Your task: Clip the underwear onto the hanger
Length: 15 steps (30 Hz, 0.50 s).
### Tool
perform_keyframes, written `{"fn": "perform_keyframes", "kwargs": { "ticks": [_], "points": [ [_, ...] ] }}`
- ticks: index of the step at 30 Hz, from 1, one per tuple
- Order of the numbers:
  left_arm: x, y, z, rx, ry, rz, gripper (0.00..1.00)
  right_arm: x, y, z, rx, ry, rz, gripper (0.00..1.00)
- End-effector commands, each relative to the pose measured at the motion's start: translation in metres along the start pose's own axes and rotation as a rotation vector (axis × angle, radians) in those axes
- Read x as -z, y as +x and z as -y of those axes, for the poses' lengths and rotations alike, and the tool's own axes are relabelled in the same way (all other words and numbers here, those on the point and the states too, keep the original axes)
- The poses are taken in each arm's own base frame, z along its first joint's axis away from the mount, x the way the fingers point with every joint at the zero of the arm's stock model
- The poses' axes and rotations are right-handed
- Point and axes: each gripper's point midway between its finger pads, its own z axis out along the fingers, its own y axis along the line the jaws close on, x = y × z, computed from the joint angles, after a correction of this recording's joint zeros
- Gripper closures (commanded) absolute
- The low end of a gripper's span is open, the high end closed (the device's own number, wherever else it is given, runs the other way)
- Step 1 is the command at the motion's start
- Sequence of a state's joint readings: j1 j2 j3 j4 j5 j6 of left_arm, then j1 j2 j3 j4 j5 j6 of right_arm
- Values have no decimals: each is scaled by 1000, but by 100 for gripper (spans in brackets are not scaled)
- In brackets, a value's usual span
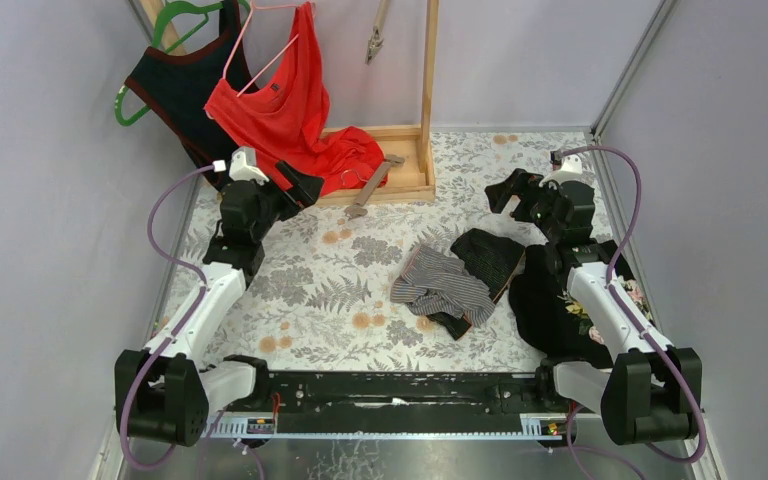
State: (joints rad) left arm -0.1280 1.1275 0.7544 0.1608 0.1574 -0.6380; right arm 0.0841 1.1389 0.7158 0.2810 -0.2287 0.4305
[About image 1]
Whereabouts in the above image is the wooden clip hanger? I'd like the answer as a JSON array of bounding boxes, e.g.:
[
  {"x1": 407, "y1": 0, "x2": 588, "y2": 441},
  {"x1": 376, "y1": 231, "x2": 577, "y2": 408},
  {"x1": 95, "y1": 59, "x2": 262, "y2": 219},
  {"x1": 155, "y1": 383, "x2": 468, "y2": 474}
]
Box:
[{"x1": 344, "y1": 154, "x2": 405, "y2": 220}]

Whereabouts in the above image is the grey striped underwear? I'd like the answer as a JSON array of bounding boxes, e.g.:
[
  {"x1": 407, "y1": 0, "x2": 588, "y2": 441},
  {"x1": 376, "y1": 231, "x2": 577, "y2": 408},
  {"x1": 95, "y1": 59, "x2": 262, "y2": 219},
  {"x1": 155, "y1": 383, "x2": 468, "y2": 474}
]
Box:
[{"x1": 390, "y1": 244, "x2": 495, "y2": 326}]

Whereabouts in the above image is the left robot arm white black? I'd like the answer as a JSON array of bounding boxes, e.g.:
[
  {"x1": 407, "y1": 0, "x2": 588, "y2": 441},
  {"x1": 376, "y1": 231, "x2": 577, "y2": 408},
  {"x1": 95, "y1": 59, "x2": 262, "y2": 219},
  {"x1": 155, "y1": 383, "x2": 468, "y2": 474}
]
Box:
[{"x1": 114, "y1": 160, "x2": 325, "y2": 447}]

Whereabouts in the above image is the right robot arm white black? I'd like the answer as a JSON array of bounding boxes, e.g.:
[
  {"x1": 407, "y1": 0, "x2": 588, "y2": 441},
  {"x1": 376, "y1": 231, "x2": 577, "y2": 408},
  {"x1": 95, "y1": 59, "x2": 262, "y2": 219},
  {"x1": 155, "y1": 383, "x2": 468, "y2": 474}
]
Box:
[{"x1": 485, "y1": 168, "x2": 707, "y2": 445}]

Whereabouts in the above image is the black underwear orange trim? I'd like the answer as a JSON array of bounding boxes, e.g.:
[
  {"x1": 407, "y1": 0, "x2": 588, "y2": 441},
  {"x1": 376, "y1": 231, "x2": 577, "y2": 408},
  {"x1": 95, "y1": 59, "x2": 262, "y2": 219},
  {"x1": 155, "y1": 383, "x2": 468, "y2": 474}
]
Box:
[{"x1": 427, "y1": 229, "x2": 525, "y2": 340}]

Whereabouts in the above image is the green plastic hanger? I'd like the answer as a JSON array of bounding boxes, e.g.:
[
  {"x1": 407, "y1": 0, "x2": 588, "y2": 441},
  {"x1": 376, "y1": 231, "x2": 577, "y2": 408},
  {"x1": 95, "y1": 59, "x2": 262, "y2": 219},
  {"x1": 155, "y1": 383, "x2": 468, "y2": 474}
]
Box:
[{"x1": 113, "y1": 1, "x2": 251, "y2": 127}]

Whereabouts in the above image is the floral patterned table mat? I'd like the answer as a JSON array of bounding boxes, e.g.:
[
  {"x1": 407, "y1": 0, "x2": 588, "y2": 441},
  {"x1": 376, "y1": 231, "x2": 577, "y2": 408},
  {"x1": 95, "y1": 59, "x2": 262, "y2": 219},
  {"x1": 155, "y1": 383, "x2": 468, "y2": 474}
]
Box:
[{"x1": 203, "y1": 132, "x2": 589, "y2": 372}]

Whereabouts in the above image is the black floral garment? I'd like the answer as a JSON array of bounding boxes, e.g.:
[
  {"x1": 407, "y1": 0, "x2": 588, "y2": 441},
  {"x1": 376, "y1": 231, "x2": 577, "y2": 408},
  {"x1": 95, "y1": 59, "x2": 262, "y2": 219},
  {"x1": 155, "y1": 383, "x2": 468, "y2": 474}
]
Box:
[{"x1": 508, "y1": 238, "x2": 656, "y2": 370}]

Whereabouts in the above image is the wooden clothes rack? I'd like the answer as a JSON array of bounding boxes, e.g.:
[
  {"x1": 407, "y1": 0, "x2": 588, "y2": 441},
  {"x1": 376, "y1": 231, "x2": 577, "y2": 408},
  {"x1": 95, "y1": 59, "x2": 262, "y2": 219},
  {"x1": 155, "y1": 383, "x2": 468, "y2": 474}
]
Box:
[{"x1": 138, "y1": 0, "x2": 441, "y2": 212}]

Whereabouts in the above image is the dark tank top red trim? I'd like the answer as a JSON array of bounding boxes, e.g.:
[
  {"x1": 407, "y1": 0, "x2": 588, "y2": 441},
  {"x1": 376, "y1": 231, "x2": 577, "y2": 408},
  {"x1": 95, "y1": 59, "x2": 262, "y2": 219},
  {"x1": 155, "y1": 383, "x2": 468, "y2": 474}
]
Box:
[{"x1": 124, "y1": 1, "x2": 258, "y2": 167}]

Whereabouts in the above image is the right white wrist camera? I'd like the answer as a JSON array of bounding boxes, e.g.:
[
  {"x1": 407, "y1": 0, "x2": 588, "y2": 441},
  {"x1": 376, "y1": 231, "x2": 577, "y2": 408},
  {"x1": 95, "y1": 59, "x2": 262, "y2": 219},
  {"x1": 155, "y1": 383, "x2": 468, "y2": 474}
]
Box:
[{"x1": 539, "y1": 151, "x2": 583, "y2": 187}]

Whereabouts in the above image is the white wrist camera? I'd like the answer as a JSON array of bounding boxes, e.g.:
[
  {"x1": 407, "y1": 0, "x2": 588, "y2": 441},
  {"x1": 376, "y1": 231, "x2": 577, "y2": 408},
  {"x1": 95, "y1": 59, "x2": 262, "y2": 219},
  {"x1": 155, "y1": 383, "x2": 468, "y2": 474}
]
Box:
[
  {"x1": 539, "y1": 151, "x2": 583, "y2": 187},
  {"x1": 213, "y1": 146, "x2": 269, "y2": 185}
]

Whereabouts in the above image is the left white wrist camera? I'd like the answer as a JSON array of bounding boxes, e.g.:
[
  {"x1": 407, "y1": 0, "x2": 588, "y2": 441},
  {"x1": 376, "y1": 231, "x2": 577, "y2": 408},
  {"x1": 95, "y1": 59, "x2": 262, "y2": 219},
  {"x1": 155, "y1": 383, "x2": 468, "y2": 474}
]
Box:
[{"x1": 213, "y1": 146, "x2": 269, "y2": 185}]

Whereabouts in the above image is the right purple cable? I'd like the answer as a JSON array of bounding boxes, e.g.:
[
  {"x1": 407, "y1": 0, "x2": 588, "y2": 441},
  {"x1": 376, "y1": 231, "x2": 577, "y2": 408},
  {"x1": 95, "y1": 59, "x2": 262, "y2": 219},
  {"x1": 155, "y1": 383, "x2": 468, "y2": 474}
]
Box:
[{"x1": 551, "y1": 145, "x2": 709, "y2": 465}]

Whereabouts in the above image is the purple cable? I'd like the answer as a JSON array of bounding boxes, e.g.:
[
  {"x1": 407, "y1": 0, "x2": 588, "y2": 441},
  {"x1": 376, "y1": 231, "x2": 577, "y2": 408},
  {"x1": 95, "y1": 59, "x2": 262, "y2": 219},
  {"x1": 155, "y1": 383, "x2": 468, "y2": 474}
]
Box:
[
  {"x1": 551, "y1": 145, "x2": 709, "y2": 465},
  {"x1": 118, "y1": 165, "x2": 228, "y2": 473}
]

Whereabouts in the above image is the pink wire hanger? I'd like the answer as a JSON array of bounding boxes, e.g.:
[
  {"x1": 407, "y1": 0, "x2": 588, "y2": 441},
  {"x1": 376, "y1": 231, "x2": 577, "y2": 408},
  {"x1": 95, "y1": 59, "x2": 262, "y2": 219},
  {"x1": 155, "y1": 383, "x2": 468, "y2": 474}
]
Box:
[{"x1": 230, "y1": 1, "x2": 322, "y2": 99}]

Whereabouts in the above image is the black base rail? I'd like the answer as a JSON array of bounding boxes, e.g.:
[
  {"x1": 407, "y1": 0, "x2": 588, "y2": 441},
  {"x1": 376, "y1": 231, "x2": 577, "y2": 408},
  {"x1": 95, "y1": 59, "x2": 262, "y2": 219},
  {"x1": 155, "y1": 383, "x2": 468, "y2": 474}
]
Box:
[{"x1": 227, "y1": 370, "x2": 570, "y2": 440}]

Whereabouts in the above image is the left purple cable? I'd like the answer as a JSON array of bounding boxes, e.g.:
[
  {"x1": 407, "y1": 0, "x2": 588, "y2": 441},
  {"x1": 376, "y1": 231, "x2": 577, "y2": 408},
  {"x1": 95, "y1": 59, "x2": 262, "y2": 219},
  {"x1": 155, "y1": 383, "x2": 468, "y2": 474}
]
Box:
[{"x1": 118, "y1": 165, "x2": 228, "y2": 473}]

